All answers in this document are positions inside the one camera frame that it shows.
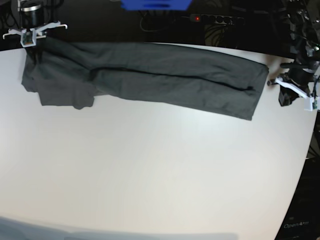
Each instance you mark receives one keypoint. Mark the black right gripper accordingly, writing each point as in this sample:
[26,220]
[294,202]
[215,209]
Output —
[32,15]

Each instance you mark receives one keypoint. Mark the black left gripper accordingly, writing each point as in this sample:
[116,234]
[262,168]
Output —
[300,77]

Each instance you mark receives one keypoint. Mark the grey T-shirt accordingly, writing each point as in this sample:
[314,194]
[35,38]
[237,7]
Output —
[140,80]

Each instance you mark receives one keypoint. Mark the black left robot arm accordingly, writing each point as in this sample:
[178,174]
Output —
[304,18]

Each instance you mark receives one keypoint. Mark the blue plastic box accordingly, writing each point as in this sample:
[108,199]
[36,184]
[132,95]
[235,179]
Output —
[145,5]

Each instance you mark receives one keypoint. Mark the black power strip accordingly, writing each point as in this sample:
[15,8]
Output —
[211,19]

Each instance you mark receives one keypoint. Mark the black OpenArm base box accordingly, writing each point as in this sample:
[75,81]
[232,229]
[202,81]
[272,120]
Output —
[302,220]

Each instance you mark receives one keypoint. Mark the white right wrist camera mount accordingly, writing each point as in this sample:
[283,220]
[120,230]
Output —
[28,37]

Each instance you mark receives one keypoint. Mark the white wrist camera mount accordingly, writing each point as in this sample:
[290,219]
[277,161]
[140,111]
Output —
[311,98]
[28,37]

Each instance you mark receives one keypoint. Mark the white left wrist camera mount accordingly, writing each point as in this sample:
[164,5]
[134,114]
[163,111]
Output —
[311,98]

